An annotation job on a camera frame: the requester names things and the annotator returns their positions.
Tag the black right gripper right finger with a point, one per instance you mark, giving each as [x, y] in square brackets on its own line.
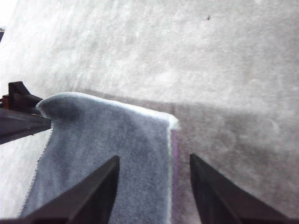
[219, 200]

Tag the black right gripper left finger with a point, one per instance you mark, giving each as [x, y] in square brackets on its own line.
[88, 200]

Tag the purple towel with grey hem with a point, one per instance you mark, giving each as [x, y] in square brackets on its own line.
[105, 135]

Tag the grey table cloth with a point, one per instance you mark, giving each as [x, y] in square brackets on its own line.
[187, 58]

